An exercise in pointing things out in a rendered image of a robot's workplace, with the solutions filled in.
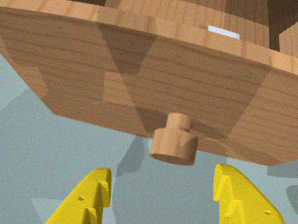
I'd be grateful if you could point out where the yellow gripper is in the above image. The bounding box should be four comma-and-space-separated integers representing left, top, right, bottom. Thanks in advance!
45, 164, 285, 224

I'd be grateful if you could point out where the green and white eraser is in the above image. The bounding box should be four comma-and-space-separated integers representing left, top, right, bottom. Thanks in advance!
207, 26, 240, 39

